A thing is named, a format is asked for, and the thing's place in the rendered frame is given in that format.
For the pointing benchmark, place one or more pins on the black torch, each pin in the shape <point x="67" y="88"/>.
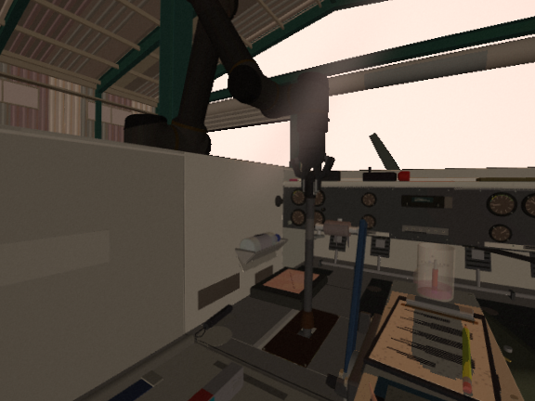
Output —
<point x="217" y="319"/>

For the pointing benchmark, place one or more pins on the grey placard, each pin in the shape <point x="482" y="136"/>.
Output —
<point x="424" y="230"/>

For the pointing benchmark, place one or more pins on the yellow pen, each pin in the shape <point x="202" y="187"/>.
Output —
<point x="467" y="359"/>

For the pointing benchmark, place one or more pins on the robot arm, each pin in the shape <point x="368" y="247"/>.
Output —
<point x="196" y="62"/>

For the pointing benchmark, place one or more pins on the dark grey blade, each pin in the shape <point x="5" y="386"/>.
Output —
<point x="384" y="152"/>

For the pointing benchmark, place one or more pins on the black clipboard with checklist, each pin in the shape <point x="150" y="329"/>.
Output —
<point x="430" y="338"/>

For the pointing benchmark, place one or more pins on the black rudder pedal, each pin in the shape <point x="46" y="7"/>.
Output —
<point x="338" y="243"/>
<point x="477" y="257"/>
<point x="380" y="245"/>

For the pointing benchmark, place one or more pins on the grey cockpit side wall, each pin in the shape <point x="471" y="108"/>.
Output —
<point x="104" y="250"/>

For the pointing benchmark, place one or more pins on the large round brown gauge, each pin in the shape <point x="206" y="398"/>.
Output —
<point x="500" y="205"/>
<point x="529" y="205"/>

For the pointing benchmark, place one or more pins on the black round knob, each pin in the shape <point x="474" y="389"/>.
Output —
<point x="279" y="201"/>

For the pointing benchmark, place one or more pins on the black radio display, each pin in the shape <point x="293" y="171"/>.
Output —
<point x="426" y="201"/>

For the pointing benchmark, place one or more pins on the grey instrument panel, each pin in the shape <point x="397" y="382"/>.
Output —
<point x="418" y="217"/>

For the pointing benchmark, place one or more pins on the grey pedal bar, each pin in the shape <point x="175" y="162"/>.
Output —
<point x="397" y="273"/>

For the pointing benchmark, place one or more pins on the black framed tan board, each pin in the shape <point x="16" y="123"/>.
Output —
<point x="288" y="282"/>

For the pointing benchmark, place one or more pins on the grey control stick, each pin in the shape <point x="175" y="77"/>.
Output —
<point x="309" y="259"/>

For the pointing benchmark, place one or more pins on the clear beaker with pink liquid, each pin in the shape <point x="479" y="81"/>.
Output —
<point x="435" y="275"/>

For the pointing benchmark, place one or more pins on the red cap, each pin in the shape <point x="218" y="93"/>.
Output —
<point x="404" y="176"/>

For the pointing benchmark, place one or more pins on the grey side pocket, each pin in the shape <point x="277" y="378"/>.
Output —
<point x="255" y="257"/>

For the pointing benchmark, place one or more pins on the dark red stick base plate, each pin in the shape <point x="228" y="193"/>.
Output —
<point x="292" y="338"/>

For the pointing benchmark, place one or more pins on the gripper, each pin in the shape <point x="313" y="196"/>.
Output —
<point x="310" y="142"/>

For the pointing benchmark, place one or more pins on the white bottle with blue cap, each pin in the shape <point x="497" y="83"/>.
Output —
<point x="259" y="242"/>

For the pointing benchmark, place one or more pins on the green steel hangar frame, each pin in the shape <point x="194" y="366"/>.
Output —
<point x="169" y="58"/>

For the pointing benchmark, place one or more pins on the grey round disc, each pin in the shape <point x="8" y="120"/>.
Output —
<point x="220" y="336"/>

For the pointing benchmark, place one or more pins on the black box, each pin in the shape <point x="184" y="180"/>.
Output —
<point x="376" y="294"/>

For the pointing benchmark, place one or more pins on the long grey wing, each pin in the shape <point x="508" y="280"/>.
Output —
<point x="439" y="67"/>

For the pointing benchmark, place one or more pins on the blue airbrake lever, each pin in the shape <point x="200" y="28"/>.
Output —
<point x="356" y="292"/>

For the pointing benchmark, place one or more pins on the grey booklet with coloured patches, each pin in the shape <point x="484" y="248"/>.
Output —
<point x="192" y="384"/>

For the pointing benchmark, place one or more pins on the black block on coaming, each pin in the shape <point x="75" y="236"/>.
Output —
<point x="379" y="175"/>

